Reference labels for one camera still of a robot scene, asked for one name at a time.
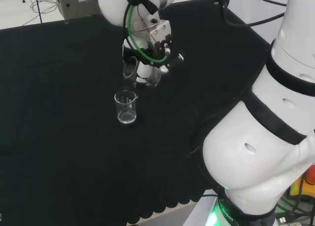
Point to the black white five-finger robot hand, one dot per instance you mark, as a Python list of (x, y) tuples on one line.
[(144, 69)]

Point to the clear glass beaker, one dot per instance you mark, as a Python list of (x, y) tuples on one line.
[(129, 72), (125, 112)]

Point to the black bench cloth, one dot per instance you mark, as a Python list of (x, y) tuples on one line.
[(61, 100)]

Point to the clear cloth clip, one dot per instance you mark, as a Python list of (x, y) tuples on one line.
[(67, 21)]

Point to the grey metal box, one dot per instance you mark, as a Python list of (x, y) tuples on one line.
[(78, 4)]

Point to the black tripod leg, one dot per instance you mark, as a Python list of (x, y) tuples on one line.
[(38, 7)]

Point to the yellow emergency stop button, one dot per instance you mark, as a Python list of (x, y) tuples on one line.
[(306, 186)]

